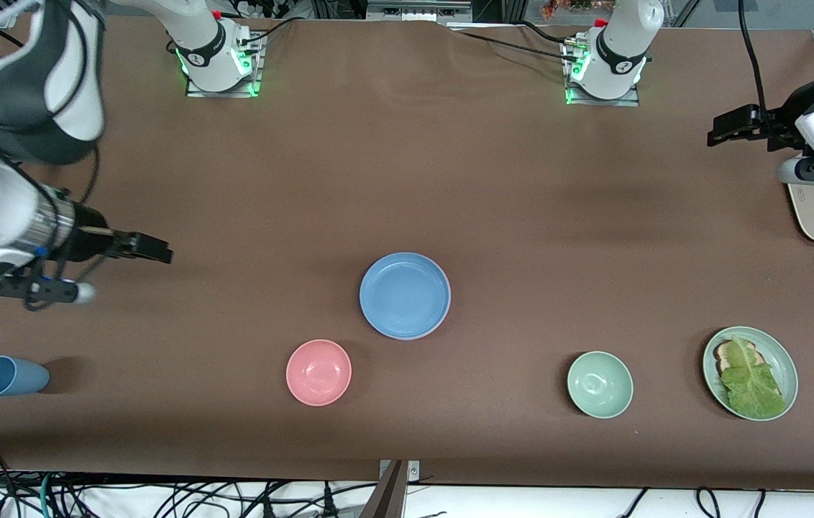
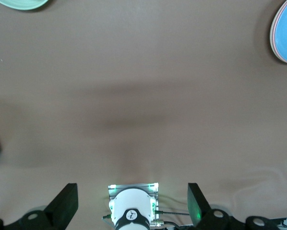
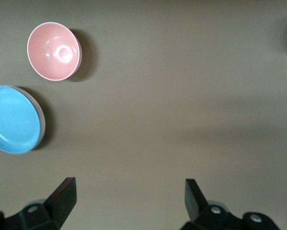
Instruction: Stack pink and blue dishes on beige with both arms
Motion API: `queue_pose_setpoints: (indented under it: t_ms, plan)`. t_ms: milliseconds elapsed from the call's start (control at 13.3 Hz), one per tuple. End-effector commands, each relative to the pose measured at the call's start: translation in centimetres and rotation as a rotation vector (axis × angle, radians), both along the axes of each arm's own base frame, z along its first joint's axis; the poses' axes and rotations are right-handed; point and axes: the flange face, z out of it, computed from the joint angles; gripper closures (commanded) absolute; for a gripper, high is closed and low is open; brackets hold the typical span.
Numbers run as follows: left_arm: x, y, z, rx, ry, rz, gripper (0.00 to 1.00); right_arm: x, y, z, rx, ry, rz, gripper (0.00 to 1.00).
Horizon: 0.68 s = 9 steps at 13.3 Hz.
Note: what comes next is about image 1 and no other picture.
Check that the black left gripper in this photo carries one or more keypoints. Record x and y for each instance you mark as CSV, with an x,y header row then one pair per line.
x,y
775,128

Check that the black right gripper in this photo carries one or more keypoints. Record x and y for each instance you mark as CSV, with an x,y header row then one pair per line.
x,y
91,241

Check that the blue plate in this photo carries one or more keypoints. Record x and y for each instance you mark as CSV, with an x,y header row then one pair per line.
x,y
405,295

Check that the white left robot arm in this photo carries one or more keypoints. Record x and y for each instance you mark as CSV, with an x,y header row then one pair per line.
x,y
623,43

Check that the blue cup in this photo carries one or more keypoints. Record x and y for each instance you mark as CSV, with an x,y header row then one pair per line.
x,y
11,376

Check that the pink bowl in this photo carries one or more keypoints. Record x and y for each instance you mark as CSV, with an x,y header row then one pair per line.
x,y
318,373

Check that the toast slice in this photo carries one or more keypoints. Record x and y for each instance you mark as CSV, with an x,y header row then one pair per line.
x,y
722,354

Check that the green plate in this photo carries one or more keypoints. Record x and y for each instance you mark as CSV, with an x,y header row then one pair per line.
x,y
785,360

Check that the green lettuce leaf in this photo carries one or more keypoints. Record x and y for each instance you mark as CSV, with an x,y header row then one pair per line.
x,y
752,388

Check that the brown table mat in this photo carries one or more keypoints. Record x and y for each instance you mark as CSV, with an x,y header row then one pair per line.
x,y
407,180

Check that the green bowl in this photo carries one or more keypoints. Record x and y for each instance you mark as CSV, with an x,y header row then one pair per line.
x,y
600,385

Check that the grey metal box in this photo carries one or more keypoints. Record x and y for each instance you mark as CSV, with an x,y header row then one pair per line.
x,y
418,8

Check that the dark metal bar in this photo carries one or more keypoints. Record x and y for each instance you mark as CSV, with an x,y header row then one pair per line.
x,y
385,500

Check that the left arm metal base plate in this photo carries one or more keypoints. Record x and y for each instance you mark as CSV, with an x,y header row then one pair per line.
x,y
605,103

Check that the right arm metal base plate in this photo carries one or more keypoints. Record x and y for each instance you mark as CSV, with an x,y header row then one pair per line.
x,y
223,93

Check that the silver metal bracket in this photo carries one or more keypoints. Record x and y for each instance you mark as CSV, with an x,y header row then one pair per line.
x,y
414,471

